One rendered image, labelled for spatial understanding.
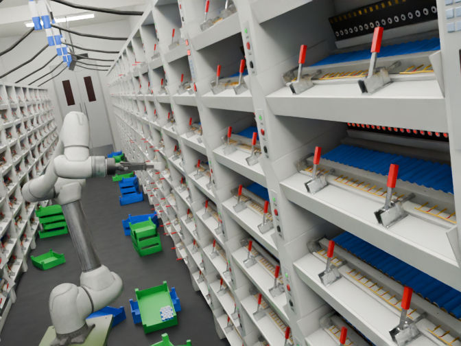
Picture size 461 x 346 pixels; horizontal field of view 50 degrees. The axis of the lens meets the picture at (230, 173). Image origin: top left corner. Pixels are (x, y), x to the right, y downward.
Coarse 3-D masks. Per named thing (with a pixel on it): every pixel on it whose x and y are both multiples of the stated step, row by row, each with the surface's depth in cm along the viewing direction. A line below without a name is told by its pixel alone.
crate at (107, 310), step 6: (108, 306) 327; (96, 312) 334; (102, 312) 332; (108, 312) 329; (114, 312) 325; (120, 312) 315; (90, 318) 327; (114, 318) 311; (120, 318) 315; (114, 324) 311
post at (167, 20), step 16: (160, 16) 239; (176, 16) 241; (160, 32) 240; (176, 32) 242; (160, 48) 248; (176, 64) 245; (176, 80) 246; (176, 112) 248; (192, 112) 250; (192, 160) 254; (192, 192) 256; (192, 208) 265; (208, 272) 265; (224, 336) 273
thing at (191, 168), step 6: (204, 156) 255; (192, 162) 254; (204, 162) 255; (186, 168) 253; (192, 168) 254; (192, 174) 250; (192, 180) 246; (198, 180) 234; (204, 180) 229; (198, 186) 233; (204, 186) 219; (204, 192) 222; (210, 192) 207; (210, 198) 214; (216, 204) 204
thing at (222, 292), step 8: (216, 272) 266; (208, 280) 266; (216, 280) 267; (216, 288) 258; (224, 288) 250; (216, 296) 260; (224, 296) 247; (232, 296) 241; (224, 304) 239; (232, 304) 236; (232, 312) 229; (232, 320) 223
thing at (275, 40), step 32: (320, 0) 113; (256, 32) 110; (288, 32) 112; (320, 32) 114; (256, 64) 114; (256, 96) 119; (288, 128) 116; (320, 128) 118; (288, 224) 119; (288, 256) 122
